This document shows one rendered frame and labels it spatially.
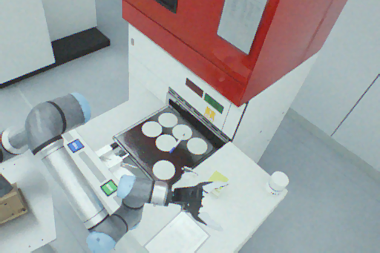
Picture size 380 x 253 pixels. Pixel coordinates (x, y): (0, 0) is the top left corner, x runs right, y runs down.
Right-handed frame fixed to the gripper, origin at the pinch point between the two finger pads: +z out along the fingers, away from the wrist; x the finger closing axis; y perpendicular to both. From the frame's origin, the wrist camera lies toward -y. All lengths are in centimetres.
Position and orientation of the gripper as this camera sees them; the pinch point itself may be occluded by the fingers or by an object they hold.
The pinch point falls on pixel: (227, 206)
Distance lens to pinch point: 100.8
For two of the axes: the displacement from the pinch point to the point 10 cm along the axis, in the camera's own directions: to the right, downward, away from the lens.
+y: -1.7, 4.0, 9.0
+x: -1.7, 8.9, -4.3
